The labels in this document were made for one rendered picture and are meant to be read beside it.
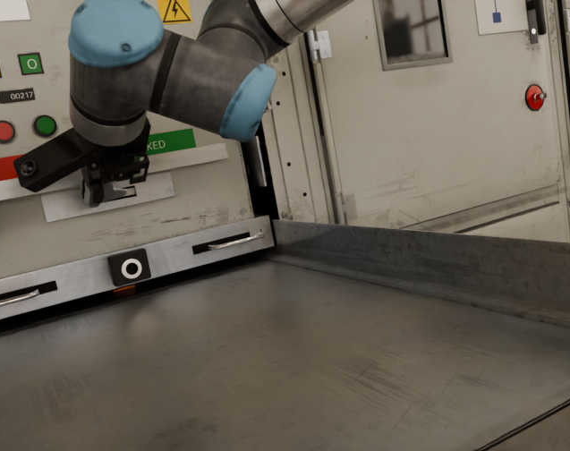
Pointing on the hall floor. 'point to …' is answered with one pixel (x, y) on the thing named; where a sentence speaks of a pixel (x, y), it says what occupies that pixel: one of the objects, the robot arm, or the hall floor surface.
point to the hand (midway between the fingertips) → (86, 199)
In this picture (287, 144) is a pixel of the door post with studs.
